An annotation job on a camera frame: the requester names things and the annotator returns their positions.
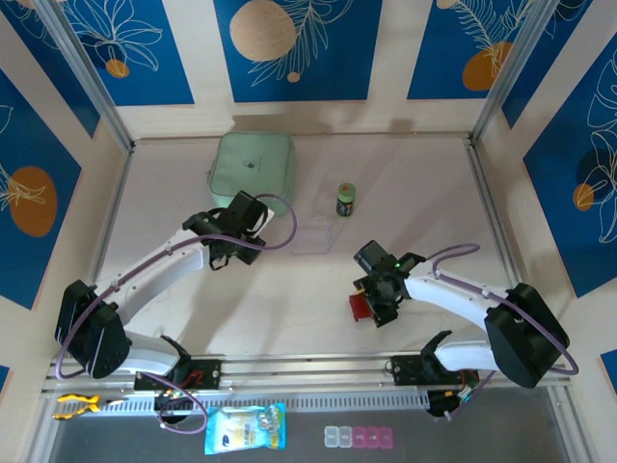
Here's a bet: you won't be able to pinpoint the red card holder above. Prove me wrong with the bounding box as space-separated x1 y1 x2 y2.
348 292 382 323

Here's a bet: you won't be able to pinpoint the clear acrylic card tray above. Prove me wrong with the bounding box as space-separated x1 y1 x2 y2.
288 215 335 257

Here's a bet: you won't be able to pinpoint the mint green zip pouch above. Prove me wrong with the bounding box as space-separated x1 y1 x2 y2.
206 131 296 217

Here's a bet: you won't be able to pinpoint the small green-lid dark bottle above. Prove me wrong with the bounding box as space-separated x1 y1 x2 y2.
335 181 359 218

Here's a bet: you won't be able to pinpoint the grey metal panel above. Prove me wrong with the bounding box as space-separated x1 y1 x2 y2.
47 385 571 463

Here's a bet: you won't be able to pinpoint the blue white snack packet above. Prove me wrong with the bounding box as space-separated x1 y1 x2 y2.
203 402 287 456

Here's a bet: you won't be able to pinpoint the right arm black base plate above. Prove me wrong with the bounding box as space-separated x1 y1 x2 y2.
389 354 481 388

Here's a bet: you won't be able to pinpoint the aluminium mounting rail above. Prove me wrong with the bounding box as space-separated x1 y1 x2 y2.
40 347 576 395

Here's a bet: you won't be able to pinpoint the grey slotted cable duct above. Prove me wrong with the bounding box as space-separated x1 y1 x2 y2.
95 390 431 412

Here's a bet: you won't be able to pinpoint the aluminium side rail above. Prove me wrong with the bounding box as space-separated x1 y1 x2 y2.
71 144 135 359
465 137 541 348

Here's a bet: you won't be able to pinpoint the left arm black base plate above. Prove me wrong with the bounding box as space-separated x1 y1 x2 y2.
133 357 225 392

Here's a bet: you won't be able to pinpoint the yellow-handled pliers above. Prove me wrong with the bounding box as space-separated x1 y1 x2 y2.
52 393 129 422

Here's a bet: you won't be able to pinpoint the aluminium frame post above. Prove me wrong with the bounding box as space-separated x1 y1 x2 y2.
34 0 137 151
469 0 563 142

